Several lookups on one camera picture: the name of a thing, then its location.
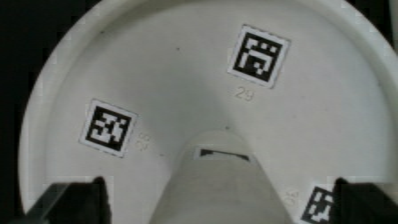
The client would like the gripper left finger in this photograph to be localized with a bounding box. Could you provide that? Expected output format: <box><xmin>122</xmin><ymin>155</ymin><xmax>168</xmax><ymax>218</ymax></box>
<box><xmin>27</xmin><ymin>177</ymin><xmax>113</xmax><ymax>224</ymax></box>

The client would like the white cylindrical table leg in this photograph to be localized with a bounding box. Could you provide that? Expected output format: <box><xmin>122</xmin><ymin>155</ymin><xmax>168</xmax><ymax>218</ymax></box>
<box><xmin>150</xmin><ymin>130</ymin><xmax>294</xmax><ymax>224</ymax></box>

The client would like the white round table top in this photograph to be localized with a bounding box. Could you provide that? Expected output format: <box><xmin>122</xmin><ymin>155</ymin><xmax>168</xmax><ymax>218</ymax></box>
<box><xmin>20</xmin><ymin>0</ymin><xmax>398</xmax><ymax>224</ymax></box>

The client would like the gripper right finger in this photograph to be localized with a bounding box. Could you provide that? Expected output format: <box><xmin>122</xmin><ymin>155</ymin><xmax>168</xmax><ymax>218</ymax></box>
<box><xmin>331</xmin><ymin>178</ymin><xmax>398</xmax><ymax>224</ymax></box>

